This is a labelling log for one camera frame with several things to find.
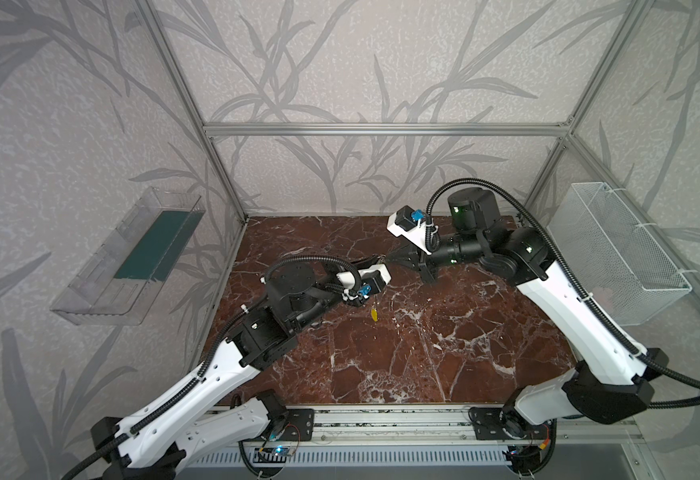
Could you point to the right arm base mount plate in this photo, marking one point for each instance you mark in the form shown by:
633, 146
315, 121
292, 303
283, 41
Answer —
499, 423

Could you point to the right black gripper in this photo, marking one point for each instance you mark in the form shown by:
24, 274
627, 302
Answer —
421, 258

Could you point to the aluminium frame horizontal bar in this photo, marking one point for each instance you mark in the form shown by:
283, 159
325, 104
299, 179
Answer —
219, 129

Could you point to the aluminium frame corner post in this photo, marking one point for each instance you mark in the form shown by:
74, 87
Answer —
153, 25
545, 195

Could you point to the small circuit board left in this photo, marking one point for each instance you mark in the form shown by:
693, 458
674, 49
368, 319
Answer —
276, 453

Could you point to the small circuit board right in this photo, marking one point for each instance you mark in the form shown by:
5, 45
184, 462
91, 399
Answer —
527, 461

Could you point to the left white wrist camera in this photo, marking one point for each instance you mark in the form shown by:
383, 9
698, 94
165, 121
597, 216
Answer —
374, 279

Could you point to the aluminium frame corner post left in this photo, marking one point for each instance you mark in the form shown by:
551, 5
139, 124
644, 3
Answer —
153, 25

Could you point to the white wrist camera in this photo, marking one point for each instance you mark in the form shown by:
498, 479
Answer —
374, 279
411, 225

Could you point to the aluminium frame corner post right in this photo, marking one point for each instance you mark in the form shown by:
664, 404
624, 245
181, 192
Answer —
545, 195

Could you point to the white wire mesh basket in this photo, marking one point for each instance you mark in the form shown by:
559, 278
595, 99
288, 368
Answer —
615, 256

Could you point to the small circuit board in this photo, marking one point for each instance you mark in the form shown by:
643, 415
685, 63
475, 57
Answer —
276, 453
527, 461

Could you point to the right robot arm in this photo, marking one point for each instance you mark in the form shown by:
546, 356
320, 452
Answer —
607, 385

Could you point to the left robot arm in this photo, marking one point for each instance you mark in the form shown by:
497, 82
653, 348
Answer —
175, 430

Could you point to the aluminium mounting rail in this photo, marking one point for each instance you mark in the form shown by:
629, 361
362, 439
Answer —
385, 425

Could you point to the clear plastic wall tray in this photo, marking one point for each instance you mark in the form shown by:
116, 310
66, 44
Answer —
119, 284

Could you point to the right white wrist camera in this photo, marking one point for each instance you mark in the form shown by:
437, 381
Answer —
411, 225

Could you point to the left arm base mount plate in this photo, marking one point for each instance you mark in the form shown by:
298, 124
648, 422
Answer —
296, 425

